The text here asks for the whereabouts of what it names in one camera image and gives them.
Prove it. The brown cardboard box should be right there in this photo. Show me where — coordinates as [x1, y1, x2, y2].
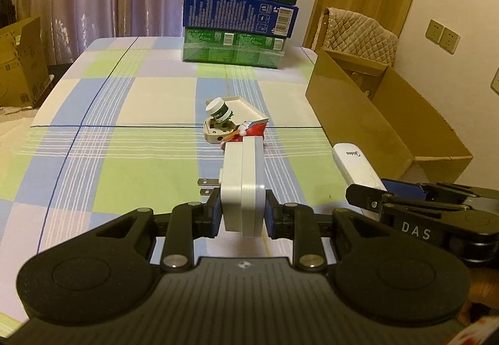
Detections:
[305, 49, 473, 181]

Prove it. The white square plastic tray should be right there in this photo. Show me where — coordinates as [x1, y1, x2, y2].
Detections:
[203, 95, 269, 145]

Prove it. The blue carton box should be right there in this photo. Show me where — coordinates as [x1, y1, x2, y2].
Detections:
[182, 0, 299, 38]

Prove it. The quilted beige chair cover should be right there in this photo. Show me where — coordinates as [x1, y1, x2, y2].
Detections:
[314, 7, 399, 67]

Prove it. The wall socket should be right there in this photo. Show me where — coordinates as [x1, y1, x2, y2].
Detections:
[425, 19, 444, 45]
[440, 27, 461, 55]

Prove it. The beige embroidered cloth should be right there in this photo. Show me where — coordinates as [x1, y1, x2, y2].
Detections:
[0, 105, 41, 158]

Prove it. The light green carton box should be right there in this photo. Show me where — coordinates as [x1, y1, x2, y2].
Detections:
[181, 27, 287, 70]

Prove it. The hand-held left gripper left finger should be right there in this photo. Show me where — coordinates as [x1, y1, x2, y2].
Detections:
[94, 187, 223, 273]

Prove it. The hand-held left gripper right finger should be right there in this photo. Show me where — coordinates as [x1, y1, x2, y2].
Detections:
[265, 189, 390, 273]

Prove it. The white bottle with green label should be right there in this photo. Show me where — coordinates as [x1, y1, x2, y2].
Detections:
[205, 96, 235, 124]

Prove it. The printed cardboard box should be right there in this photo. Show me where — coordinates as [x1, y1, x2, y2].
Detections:
[0, 16, 51, 109]

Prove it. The white remote control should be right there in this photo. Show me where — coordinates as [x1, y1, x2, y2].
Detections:
[332, 143, 388, 219]

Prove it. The red snack packet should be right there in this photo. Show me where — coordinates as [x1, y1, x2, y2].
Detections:
[220, 119, 269, 143]

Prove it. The person's right forearm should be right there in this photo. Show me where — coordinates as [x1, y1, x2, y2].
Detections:
[454, 314, 499, 345]

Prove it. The white power adapter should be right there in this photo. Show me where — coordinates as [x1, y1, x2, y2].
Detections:
[197, 136, 268, 238]

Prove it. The checked tablecloth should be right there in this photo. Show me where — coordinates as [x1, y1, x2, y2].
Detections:
[0, 36, 390, 330]

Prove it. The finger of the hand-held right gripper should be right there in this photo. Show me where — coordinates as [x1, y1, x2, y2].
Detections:
[345, 184, 396, 220]
[380, 178, 484, 203]

